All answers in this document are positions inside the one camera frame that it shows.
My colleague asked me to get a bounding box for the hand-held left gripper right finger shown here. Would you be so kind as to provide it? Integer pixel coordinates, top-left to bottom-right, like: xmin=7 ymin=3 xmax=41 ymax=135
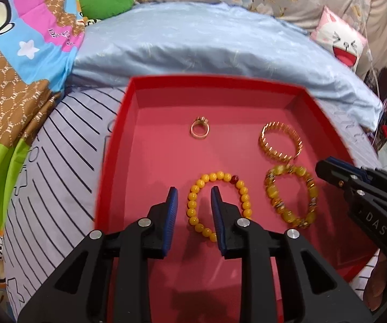
xmin=210 ymin=186 xmax=372 ymax=323

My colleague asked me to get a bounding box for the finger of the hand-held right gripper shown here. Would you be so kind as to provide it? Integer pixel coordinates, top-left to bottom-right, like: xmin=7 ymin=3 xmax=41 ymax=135
xmin=326 ymin=156 xmax=366 ymax=177
xmin=315 ymin=160 xmax=353 ymax=189

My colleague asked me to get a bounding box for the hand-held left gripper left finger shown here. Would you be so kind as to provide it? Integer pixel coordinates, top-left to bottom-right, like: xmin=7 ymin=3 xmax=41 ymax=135
xmin=18 ymin=187 xmax=179 ymax=323

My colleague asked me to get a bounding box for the yellow round bead bracelet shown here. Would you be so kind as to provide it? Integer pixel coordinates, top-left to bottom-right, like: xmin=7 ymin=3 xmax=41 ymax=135
xmin=187 ymin=171 xmax=253 ymax=243

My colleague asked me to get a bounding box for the yellow cat-eye stone bracelet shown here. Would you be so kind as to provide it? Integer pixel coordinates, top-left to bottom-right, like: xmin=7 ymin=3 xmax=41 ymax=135
xmin=264 ymin=164 xmax=319 ymax=230

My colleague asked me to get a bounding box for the red cardboard box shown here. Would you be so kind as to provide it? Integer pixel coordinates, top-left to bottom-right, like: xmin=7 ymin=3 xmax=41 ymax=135
xmin=93 ymin=75 xmax=387 ymax=323

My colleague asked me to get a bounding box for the person's right hand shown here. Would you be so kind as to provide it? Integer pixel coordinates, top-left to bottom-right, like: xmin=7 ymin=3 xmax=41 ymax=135
xmin=363 ymin=247 xmax=387 ymax=310

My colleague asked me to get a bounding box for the gold ribbed bangle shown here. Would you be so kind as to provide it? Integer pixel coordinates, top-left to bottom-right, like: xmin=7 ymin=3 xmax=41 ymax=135
xmin=259 ymin=121 xmax=304 ymax=162

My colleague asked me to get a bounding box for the pink cartoon face pillow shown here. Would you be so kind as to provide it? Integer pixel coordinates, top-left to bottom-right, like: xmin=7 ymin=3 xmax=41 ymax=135
xmin=309 ymin=6 xmax=369 ymax=71

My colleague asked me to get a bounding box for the grey striped bedsheet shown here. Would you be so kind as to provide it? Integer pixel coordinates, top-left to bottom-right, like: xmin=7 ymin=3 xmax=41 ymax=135
xmin=3 ymin=86 xmax=382 ymax=323

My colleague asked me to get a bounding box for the light blue blanket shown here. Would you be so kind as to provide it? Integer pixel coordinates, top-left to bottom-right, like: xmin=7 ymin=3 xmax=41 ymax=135
xmin=71 ymin=2 xmax=384 ymax=132

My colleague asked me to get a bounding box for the cartoon monkey printed blanket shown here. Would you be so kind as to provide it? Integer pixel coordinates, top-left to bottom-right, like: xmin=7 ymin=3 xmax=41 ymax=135
xmin=0 ymin=0 xmax=86 ymax=310

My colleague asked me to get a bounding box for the green pillow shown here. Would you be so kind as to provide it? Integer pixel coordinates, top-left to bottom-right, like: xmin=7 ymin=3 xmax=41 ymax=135
xmin=77 ymin=0 xmax=135 ymax=19

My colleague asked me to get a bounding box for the gold ring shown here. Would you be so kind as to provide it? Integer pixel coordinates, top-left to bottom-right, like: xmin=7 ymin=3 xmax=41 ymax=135
xmin=189 ymin=116 xmax=212 ymax=139

